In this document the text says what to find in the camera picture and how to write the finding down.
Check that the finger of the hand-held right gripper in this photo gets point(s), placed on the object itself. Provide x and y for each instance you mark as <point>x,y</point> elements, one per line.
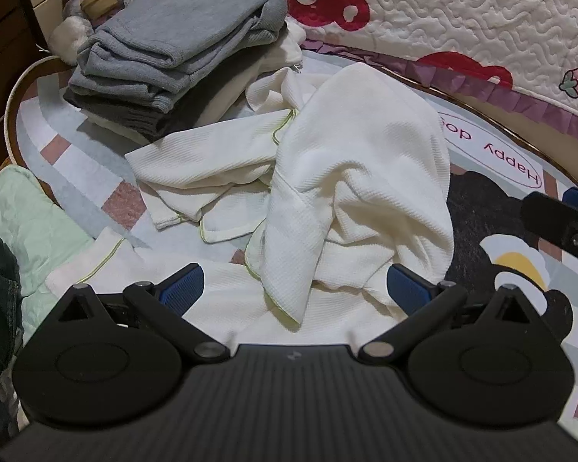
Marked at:
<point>549,216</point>

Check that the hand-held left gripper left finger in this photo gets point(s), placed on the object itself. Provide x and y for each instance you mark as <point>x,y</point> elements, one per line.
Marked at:
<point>185,285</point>

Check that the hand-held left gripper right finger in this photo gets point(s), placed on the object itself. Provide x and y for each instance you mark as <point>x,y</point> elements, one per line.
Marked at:
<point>407,288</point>

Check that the white waffle top with print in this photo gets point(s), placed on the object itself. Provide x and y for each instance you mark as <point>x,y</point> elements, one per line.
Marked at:
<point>347,154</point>

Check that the beige bed base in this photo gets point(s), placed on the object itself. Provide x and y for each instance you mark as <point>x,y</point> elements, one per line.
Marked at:
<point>525,122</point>

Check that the mint green cloth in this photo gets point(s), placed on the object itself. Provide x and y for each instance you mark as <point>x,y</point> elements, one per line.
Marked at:
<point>29,221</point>

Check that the printed floor mat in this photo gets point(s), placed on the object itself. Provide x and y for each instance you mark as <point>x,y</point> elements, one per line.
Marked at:
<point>77,154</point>

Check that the dark grey folded garment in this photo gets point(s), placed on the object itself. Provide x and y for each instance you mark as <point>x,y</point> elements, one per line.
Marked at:
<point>139,120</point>

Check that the bear-print quilted bedspread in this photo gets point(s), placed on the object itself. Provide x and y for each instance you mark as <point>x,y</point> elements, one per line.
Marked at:
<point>462,19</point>

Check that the dark wooden cabinet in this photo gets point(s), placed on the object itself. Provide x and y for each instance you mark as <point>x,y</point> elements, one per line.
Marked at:
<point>0,33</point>

